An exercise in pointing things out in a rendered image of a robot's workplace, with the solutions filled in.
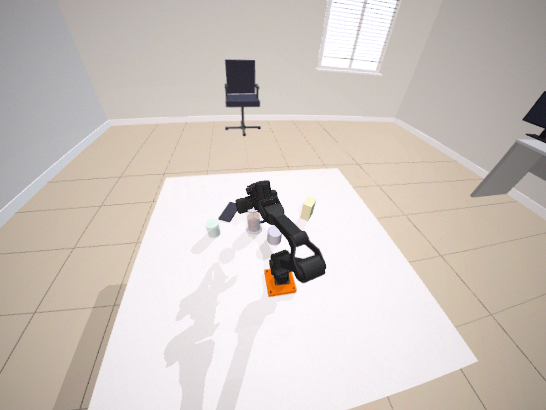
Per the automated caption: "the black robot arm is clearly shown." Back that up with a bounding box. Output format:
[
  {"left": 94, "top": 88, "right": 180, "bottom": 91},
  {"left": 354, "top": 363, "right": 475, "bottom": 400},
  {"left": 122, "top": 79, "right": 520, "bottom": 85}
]
[{"left": 246, "top": 180, "right": 326, "bottom": 285}]

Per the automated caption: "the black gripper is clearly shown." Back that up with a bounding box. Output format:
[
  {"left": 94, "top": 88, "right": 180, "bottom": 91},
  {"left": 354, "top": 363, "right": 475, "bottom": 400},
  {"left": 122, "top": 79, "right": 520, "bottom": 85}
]
[{"left": 235, "top": 189, "right": 278, "bottom": 214}]

